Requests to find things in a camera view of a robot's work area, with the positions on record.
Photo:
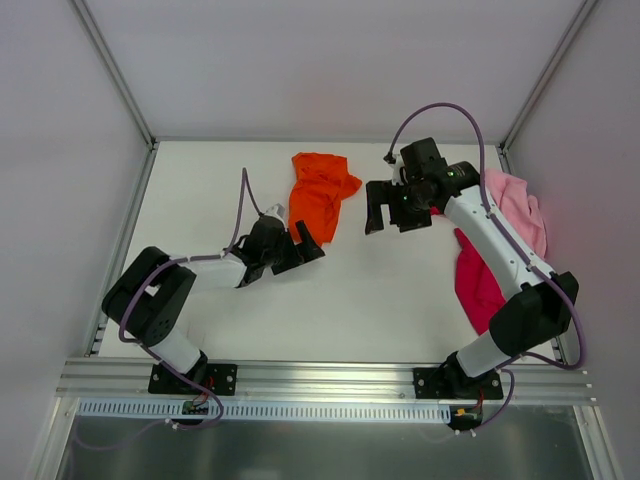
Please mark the magenta t shirt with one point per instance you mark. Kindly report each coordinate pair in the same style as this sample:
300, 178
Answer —
475, 286

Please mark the right aluminium frame post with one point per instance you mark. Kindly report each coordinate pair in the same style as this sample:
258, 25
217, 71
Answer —
559, 53

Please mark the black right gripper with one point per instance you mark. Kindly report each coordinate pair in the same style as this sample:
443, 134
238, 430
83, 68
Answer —
395, 204

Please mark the left aluminium frame post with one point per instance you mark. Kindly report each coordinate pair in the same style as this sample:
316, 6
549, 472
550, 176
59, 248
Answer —
105, 55

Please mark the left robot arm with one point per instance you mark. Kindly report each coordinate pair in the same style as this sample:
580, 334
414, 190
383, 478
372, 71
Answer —
148, 298

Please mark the light pink t shirt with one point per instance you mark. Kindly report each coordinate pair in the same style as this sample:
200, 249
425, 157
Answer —
519, 208

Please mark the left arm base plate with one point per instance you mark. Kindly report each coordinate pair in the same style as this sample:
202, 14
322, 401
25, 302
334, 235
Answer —
218, 378

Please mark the orange t shirt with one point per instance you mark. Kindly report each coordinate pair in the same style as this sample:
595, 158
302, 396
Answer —
323, 182

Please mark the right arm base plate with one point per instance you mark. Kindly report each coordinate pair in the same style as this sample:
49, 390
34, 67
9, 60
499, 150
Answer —
441, 383

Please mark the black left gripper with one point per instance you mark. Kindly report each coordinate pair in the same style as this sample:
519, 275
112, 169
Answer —
288, 249

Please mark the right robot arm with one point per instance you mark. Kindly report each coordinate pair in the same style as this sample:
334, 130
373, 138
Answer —
538, 301

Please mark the white slotted cable duct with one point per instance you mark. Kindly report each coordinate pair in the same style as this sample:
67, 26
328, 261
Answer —
414, 413

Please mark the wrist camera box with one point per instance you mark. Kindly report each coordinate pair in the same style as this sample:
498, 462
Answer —
276, 211
398, 171

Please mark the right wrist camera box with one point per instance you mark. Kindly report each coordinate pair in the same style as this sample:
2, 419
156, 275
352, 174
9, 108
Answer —
398, 171

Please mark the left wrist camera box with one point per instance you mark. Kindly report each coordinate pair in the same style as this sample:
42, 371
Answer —
276, 211

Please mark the aluminium frame post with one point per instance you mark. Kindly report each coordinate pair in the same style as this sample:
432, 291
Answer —
559, 53
105, 55

